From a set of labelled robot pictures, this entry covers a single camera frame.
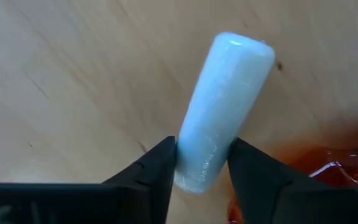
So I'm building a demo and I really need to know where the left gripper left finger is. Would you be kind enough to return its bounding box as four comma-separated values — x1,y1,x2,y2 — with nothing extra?
0,135,178,224

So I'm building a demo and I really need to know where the white plastic pill bottle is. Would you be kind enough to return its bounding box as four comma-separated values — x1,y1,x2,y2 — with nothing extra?
173,30,276,195

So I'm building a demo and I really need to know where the red pill bottle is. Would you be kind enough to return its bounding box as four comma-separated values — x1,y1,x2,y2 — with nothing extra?
227,124,358,224

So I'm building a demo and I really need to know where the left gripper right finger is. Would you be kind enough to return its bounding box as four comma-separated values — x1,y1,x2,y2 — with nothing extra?
227,138,358,224

